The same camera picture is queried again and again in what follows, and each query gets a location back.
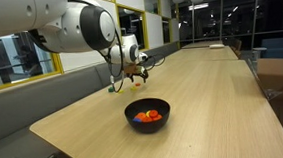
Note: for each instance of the narrow yellow framed window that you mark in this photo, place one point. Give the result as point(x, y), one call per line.
point(166, 30)

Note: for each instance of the blue sofa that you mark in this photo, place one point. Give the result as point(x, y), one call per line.
point(281, 47)

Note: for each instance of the brown wooden chair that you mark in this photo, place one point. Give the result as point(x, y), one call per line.
point(238, 47)

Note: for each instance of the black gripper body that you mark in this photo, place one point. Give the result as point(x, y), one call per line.
point(137, 74)

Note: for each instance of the ceiling light strip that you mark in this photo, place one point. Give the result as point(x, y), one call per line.
point(198, 6)

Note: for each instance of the yellow toy block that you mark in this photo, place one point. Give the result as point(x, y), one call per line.
point(133, 88)
point(120, 91)

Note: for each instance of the large wooden table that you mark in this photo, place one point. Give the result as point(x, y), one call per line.
point(200, 55)

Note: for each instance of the grey round stool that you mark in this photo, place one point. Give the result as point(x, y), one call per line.
point(259, 52)

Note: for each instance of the small wooden table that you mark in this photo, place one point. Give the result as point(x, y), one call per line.
point(199, 44)

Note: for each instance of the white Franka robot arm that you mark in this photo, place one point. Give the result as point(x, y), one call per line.
point(44, 22)

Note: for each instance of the blue toy piece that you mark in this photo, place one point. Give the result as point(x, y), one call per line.
point(137, 120)

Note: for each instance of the white plate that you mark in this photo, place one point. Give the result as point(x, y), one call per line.
point(216, 46)

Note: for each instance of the medium yellow framed window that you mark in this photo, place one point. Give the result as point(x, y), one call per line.
point(131, 26)

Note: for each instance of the green toy block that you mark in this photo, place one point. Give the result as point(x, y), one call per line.
point(110, 89)

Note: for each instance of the black bowl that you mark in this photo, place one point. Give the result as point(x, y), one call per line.
point(148, 126)

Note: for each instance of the open cardboard box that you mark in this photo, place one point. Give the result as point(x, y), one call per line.
point(281, 76)

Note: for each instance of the orange toy disc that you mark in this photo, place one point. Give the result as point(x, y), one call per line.
point(137, 84)
point(153, 113)

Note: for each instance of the large yellow framed window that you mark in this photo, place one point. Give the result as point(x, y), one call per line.
point(0, 65)

